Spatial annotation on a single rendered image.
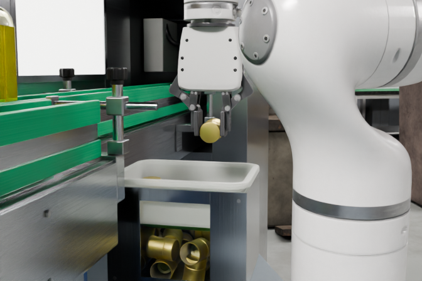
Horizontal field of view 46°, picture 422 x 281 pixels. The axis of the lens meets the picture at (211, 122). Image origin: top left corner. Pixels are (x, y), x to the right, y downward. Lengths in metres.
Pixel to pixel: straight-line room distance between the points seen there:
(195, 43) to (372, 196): 0.39
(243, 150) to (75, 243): 0.99
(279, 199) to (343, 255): 3.25
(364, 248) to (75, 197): 0.33
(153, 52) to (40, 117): 1.18
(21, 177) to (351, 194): 0.33
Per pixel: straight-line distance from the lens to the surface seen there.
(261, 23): 0.44
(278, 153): 3.68
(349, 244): 0.51
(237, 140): 1.55
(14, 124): 0.54
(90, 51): 1.30
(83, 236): 0.65
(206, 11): 0.75
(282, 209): 3.78
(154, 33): 1.73
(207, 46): 0.77
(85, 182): 0.64
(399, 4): 0.49
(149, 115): 1.20
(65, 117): 0.63
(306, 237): 0.53
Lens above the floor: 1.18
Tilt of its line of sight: 6 degrees down
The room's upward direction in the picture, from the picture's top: straight up
